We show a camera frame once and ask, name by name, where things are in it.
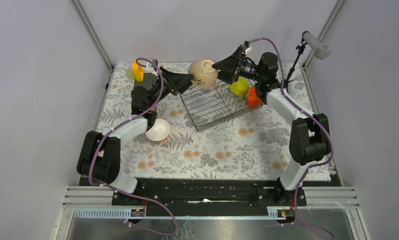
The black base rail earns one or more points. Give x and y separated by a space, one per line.
219 198

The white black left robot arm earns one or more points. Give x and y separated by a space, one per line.
100 156

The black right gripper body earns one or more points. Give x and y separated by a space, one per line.
250 71

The yellow green grid plate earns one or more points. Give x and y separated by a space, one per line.
130 74

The orange bowl front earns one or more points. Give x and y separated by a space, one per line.
159 131

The black microphone tripod stand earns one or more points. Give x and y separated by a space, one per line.
300 50

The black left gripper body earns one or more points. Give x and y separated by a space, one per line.
156 92

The orange block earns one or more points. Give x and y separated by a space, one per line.
138 72

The floral tablecloth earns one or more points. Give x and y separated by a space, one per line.
253 146

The orange bowl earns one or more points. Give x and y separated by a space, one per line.
159 131
253 100

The silver microphone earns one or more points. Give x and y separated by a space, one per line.
321 51

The black wire dish rack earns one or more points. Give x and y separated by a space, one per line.
210 107

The yellow green bowl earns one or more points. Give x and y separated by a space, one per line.
241 87

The grey lego baseplate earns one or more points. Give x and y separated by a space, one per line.
149 80

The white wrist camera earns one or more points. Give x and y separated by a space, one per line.
246 48
150 66

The beige ceramic bowl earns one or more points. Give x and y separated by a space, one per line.
204 75

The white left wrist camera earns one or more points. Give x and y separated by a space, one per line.
150 66

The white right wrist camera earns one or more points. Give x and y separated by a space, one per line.
246 48

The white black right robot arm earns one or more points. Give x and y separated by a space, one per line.
309 136

